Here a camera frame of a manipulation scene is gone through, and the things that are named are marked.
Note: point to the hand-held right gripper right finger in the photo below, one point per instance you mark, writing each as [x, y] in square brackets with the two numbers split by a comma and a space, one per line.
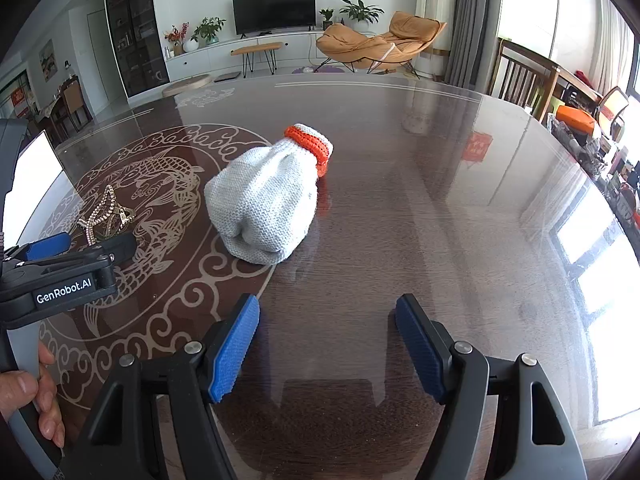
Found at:
[421, 355]

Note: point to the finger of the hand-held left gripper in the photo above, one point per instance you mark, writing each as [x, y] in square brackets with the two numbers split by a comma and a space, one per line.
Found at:
[117, 247]
[50, 245]

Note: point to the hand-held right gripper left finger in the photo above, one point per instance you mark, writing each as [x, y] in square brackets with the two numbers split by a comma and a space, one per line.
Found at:
[232, 355]

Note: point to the white gloves orange cuff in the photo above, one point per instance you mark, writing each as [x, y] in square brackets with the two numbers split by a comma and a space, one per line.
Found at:
[260, 200]

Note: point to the person's left hand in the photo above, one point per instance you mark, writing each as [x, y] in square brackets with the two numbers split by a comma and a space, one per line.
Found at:
[20, 390]

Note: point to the red door sign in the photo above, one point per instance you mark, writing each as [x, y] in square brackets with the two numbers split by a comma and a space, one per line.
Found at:
[19, 96]

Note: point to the white television cabinet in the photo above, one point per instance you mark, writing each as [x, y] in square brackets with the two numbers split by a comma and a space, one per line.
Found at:
[210, 52]

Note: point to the red flowers in vase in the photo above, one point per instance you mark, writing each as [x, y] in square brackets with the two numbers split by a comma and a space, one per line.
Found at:
[176, 37]

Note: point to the dark glass display cabinet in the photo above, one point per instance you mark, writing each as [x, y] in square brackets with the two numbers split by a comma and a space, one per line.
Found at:
[135, 25]

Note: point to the green potted plant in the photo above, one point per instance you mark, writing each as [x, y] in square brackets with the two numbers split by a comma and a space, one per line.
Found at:
[209, 30]

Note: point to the wooden bench with metal legs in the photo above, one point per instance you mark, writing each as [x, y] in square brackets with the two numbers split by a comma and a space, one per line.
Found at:
[255, 47]

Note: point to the orange object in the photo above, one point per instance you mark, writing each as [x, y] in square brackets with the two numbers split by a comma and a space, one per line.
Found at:
[577, 117]

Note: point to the black television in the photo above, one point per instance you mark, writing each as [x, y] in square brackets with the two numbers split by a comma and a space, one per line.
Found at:
[275, 10]

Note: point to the dark wooden chair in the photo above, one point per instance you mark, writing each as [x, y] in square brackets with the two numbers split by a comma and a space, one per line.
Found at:
[520, 80]

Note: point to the small potted plant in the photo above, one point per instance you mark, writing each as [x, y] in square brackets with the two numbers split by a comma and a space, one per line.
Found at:
[326, 17]

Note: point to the orange lounge chair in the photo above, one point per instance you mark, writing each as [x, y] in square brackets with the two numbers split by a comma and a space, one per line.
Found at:
[360, 45]

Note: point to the grey curtain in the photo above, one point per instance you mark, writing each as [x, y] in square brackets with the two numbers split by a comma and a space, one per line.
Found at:
[470, 25]

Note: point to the large leafy potted plant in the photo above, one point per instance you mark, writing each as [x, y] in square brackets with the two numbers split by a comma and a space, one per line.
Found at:
[361, 12]

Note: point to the framed wall painting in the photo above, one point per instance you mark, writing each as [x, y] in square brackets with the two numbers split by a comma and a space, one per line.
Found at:
[47, 57]

